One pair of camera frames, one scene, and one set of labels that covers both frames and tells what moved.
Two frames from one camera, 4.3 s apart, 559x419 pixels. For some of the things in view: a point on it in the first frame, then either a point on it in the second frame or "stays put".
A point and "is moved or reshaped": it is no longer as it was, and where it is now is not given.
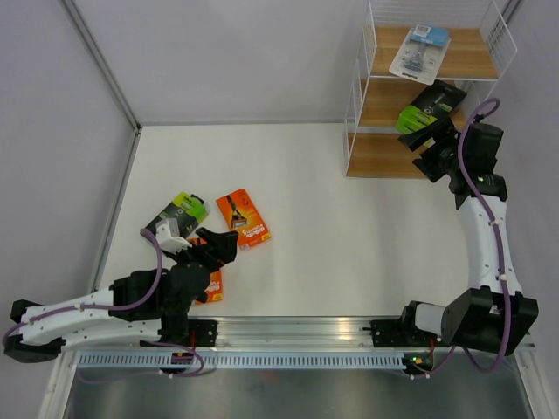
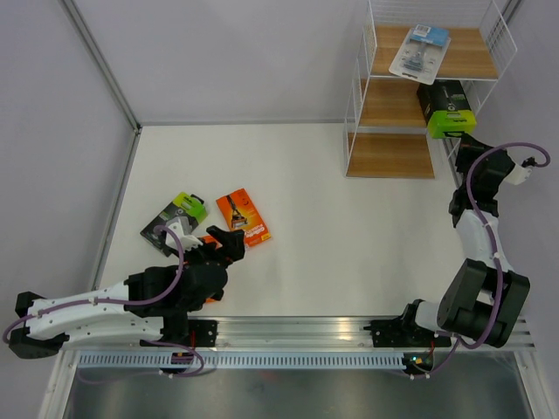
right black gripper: (426, 164) → (468, 147)
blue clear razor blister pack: (421, 54) stays put
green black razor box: (428, 120) is moved or reshaped
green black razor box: (188, 212) stays put
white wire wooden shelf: (480, 51) stays put
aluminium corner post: (101, 65) stays put
